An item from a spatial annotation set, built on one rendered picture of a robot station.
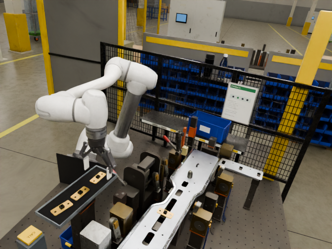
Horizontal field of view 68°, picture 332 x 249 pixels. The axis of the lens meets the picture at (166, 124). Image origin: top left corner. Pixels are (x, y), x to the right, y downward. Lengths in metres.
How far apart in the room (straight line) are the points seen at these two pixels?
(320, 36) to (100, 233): 1.68
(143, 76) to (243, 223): 1.16
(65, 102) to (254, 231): 1.38
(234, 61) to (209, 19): 4.61
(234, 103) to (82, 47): 2.49
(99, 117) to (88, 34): 2.75
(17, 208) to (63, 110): 1.98
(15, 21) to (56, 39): 4.74
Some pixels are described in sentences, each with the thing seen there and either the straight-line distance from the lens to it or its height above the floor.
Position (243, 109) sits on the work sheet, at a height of 1.27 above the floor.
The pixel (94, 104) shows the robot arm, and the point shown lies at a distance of 1.02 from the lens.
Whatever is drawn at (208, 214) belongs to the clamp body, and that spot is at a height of 1.04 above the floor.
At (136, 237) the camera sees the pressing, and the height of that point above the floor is 1.00.
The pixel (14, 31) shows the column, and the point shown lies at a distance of 8.85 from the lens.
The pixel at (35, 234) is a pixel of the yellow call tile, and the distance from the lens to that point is 1.11.
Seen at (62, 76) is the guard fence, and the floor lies 0.73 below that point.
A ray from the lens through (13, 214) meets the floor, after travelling 2.89.
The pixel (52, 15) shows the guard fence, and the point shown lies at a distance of 4.02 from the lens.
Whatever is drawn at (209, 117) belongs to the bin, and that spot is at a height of 1.13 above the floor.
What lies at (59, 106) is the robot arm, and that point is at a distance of 1.07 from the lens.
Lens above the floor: 1.99
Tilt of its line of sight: 28 degrees down
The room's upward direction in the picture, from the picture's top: 6 degrees clockwise
